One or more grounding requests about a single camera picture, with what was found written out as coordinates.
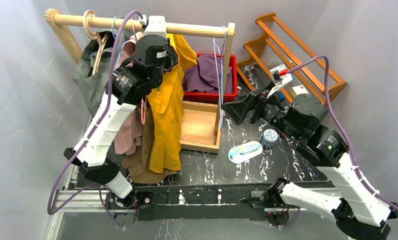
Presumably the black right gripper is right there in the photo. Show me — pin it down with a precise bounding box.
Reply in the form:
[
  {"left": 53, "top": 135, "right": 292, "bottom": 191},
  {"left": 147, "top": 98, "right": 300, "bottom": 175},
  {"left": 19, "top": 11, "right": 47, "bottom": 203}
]
[{"left": 220, "top": 81, "right": 301, "bottom": 141}]

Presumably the purple skirt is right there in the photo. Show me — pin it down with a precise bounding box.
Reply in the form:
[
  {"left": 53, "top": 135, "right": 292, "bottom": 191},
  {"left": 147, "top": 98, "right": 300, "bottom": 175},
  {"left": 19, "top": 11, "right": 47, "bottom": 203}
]
[{"left": 182, "top": 54, "right": 222, "bottom": 94}]

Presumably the light blue wire hanger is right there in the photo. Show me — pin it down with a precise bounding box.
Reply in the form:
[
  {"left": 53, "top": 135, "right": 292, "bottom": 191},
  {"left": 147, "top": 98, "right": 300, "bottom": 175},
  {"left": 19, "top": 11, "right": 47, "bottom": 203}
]
[{"left": 213, "top": 25, "right": 227, "bottom": 131}]

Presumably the yellow pleated skirt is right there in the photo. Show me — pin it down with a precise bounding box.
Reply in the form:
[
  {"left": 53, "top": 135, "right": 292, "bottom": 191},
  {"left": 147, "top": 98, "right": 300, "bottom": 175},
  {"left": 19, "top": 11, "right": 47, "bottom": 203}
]
[{"left": 147, "top": 34, "right": 197, "bottom": 174}]

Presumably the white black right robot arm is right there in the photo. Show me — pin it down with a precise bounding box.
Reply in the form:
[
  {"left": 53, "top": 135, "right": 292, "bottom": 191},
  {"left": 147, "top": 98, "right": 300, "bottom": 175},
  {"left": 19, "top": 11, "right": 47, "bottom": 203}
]
[{"left": 221, "top": 90, "right": 398, "bottom": 240}]

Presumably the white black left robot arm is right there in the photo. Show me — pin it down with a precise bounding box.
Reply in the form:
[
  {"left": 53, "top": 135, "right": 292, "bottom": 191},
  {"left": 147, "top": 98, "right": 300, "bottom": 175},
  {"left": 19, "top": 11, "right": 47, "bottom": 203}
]
[{"left": 64, "top": 34, "right": 178, "bottom": 208}]

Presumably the wooden clothes hanger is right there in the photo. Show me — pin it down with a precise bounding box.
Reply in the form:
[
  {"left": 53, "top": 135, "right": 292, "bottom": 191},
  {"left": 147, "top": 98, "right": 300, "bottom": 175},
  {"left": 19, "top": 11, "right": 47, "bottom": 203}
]
[{"left": 82, "top": 10, "right": 109, "bottom": 75}]

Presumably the blue patterned round tin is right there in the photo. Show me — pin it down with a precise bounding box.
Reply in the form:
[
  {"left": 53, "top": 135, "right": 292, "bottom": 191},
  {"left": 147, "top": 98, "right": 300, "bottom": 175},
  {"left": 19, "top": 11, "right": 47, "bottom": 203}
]
[{"left": 259, "top": 128, "right": 279, "bottom": 149}]

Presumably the red plastic bin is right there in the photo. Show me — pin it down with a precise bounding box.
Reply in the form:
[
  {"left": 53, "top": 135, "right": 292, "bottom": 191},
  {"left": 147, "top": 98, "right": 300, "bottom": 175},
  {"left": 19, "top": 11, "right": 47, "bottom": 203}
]
[{"left": 183, "top": 53, "right": 238, "bottom": 102}]

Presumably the white blister pack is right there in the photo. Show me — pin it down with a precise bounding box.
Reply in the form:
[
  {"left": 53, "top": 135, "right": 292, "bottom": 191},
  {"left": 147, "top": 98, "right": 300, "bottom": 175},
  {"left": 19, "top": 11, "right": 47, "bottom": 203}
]
[{"left": 227, "top": 141, "right": 263, "bottom": 164}]

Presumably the wooden clothes rack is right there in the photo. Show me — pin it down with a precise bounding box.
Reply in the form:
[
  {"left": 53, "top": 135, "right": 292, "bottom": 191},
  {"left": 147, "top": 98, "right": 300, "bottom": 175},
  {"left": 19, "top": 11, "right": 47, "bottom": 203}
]
[{"left": 44, "top": 8, "right": 235, "bottom": 154}]

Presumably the small white box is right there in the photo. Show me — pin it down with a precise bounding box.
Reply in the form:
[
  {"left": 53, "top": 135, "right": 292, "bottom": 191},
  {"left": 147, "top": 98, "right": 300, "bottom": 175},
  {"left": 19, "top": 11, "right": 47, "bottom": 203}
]
[{"left": 290, "top": 85, "right": 309, "bottom": 98}]

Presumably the orange wooden shoe rack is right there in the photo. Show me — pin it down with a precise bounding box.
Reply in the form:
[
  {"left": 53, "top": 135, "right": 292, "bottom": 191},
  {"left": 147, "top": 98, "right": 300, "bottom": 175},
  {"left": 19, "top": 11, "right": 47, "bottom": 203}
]
[{"left": 237, "top": 13, "right": 347, "bottom": 105}]

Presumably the grey garment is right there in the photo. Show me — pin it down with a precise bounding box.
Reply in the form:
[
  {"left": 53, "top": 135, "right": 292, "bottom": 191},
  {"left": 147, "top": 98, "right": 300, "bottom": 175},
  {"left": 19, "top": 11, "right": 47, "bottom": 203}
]
[{"left": 71, "top": 30, "right": 134, "bottom": 165}]

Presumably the pink garment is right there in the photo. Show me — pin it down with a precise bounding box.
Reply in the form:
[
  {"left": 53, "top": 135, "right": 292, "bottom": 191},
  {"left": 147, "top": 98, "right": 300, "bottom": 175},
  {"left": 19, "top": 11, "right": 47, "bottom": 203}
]
[{"left": 114, "top": 31, "right": 145, "bottom": 155}]

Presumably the brown garment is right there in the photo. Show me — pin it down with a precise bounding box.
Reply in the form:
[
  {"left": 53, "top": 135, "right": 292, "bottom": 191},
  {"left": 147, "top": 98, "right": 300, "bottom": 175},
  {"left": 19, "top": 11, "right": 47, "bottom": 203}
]
[{"left": 122, "top": 108, "right": 177, "bottom": 184}]

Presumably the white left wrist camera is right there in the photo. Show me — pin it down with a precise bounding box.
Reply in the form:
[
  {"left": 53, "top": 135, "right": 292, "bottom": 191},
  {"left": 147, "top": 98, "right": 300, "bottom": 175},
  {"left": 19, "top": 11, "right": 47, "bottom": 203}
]
[{"left": 139, "top": 14, "right": 167, "bottom": 39}]

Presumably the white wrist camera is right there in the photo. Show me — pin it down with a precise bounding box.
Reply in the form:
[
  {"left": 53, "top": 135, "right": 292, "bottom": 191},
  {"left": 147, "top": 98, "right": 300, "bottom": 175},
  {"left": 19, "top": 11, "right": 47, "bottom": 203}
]
[
  {"left": 267, "top": 64, "right": 293, "bottom": 98},
  {"left": 139, "top": 14, "right": 167, "bottom": 39}
]

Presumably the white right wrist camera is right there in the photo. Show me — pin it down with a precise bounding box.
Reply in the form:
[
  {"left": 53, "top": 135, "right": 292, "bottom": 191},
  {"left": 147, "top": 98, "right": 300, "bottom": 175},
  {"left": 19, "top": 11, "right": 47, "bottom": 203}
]
[{"left": 267, "top": 64, "right": 293, "bottom": 98}]

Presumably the pink wire hanger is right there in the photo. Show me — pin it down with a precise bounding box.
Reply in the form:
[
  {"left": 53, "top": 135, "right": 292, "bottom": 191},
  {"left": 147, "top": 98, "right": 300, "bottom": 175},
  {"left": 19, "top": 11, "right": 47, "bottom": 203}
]
[{"left": 131, "top": 22, "right": 148, "bottom": 125}]

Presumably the blue wire hanger left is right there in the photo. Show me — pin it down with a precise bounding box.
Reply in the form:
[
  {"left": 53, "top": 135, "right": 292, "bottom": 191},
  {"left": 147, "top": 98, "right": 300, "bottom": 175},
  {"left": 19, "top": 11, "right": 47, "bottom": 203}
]
[{"left": 111, "top": 16, "right": 133, "bottom": 70}]

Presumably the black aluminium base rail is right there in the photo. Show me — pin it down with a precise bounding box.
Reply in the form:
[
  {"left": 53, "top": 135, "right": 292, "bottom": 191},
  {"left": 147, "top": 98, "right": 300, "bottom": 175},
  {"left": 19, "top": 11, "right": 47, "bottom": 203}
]
[{"left": 46, "top": 182, "right": 349, "bottom": 240}]

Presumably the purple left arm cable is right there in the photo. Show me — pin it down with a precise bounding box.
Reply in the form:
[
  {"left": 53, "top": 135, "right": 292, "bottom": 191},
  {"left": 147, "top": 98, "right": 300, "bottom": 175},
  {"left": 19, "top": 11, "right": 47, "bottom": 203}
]
[{"left": 47, "top": 9, "right": 144, "bottom": 229}]

